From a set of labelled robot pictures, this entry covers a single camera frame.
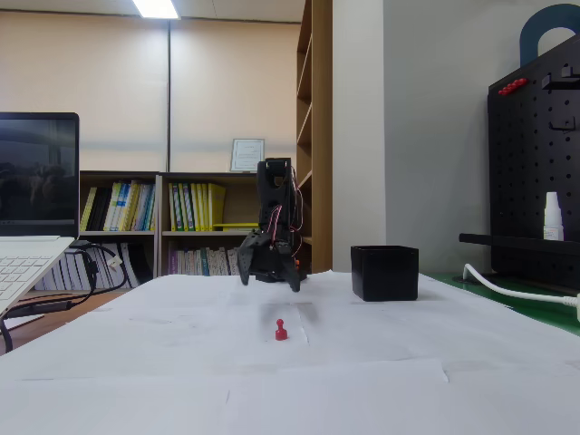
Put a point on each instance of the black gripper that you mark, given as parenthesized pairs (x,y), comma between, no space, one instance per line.
(266,259)

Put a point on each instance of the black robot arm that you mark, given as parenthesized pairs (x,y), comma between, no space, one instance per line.
(274,190)

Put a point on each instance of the black square container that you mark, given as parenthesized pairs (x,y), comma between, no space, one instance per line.
(385,276)

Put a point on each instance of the flat yellow folder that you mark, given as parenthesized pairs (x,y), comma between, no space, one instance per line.
(233,226)

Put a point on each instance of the white paper sheet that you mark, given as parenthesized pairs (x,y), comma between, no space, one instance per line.
(204,344)
(408,340)
(113,408)
(340,399)
(521,399)
(453,308)
(149,304)
(204,285)

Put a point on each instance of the low wooden bookshelf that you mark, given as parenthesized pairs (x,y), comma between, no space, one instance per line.
(199,234)
(118,234)

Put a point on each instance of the thick yellow binder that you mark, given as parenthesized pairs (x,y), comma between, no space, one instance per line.
(217,206)

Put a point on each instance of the framed certificate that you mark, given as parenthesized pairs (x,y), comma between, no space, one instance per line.
(247,155)

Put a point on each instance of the tall wooden bookshelf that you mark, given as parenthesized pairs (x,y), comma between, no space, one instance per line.
(321,136)

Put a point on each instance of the black spined book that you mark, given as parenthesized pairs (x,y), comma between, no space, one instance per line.
(102,208)

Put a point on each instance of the thin yellow book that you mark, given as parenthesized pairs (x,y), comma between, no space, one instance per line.
(88,209)

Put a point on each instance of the white laptop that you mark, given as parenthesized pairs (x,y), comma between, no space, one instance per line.
(36,181)

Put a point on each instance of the black pegboard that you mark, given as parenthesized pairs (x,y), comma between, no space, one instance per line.
(521,172)

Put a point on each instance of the ceiling light panel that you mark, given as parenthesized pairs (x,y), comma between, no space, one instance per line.
(156,8)

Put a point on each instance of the white plastic bottle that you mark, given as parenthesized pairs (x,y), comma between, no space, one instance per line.
(553,217)

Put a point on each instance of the black pegboard hook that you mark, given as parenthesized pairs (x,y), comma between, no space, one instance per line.
(562,127)

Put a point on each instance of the black pegboard hook bar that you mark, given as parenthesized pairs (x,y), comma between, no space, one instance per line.
(559,84)

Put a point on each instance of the dark blue arch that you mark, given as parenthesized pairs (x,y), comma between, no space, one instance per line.
(528,36)

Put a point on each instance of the black pegboard shelf rail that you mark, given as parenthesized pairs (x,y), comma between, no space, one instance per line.
(498,241)

